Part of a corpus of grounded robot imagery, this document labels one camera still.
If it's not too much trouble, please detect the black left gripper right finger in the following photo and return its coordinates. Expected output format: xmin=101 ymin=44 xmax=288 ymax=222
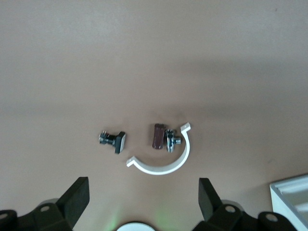
xmin=192 ymin=178 xmax=295 ymax=231

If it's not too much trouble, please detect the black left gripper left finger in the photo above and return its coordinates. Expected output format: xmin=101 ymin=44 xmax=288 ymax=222
xmin=0 ymin=177 xmax=90 ymax=231

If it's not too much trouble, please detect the metal valve with brown handle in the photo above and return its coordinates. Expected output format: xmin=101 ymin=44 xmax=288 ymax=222
xmin=150 ymin=123 xmax=183 ymax=154

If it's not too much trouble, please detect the white four-drawer cabinet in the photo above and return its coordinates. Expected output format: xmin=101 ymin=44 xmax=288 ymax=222
xmin=269 ymin=173 xmax=308 ymax=231

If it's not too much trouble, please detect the white half-ring pipe clamp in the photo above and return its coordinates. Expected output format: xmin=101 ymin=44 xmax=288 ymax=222
xmin=125 ymin=122 xmax=193 ymax=176

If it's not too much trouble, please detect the brown table cover sheet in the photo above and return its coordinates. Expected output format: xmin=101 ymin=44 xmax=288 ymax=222
xmin=0 ymin=0 xmax=308 ymax=231

